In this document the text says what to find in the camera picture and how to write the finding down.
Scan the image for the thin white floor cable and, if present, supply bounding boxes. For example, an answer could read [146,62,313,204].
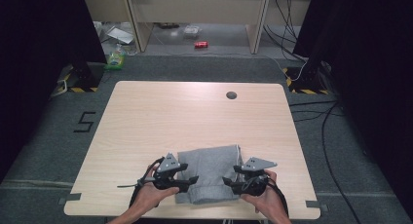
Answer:
[258,53,308,83]

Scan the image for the green plastic bottle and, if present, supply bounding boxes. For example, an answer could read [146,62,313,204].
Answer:
[103,43,127,71]

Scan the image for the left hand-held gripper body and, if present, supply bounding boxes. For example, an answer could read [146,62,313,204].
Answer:
[151,152,181,191]

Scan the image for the black tape floor marking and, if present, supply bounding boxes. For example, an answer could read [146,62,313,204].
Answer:
[73,111,97,133]

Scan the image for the black floor cable bundle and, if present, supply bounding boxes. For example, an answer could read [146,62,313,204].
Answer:
[287,99,346,124]

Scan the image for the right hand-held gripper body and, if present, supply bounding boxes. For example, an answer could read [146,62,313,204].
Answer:
[239,156,279,198]

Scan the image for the long black floor cable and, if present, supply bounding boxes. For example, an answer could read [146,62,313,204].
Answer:
[320,101,362,224]

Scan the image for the grey pants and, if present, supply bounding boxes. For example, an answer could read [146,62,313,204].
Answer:
[174,144,244,205]

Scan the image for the person's left hand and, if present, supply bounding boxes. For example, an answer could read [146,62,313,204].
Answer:
[131,165,180,216]

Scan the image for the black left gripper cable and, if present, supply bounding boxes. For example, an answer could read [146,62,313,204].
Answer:
[117,156,166,209]

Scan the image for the black curtain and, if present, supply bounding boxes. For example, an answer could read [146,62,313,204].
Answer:
[0,0,107,183]
[292,0,413,213]

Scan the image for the clear plastic bag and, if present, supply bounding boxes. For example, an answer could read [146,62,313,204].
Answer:
[182,24,203,40]

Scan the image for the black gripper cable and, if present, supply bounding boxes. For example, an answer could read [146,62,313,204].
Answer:
[117,156,166,209]
[266,176,290,218]

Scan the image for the person's right hand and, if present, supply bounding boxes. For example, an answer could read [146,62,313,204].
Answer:
[240,168,287,218]

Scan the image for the white paper sheet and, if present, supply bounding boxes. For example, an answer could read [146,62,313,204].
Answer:
[106,25,135,46]

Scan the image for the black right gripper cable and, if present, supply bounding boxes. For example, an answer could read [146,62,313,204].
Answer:
[266,176,290,218]

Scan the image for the black wall cables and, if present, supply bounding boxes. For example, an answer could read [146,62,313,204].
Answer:
[262,0,308,62]

